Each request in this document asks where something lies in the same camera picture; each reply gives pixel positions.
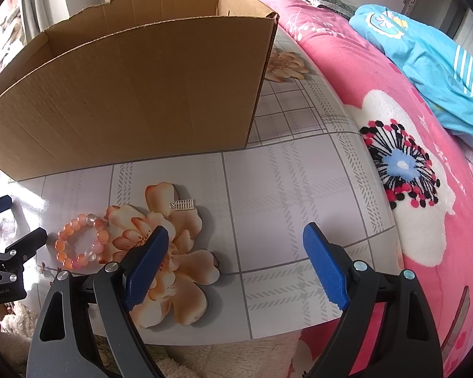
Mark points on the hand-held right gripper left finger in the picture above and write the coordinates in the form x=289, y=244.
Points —
x=146, y=267

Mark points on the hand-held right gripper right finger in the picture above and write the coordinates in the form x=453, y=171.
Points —
x=327, y=267

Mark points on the brown cardboard box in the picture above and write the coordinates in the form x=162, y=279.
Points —
x=122, y=98

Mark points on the white fluffy blanket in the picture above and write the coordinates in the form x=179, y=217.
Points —
x=228, y=356

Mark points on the pink floral blanket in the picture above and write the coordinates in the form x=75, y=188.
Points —
x=339, y=67

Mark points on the grey curtain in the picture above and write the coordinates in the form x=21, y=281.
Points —
x=45, y=0

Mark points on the blue garment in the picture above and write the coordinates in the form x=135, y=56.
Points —
x=425, y=55

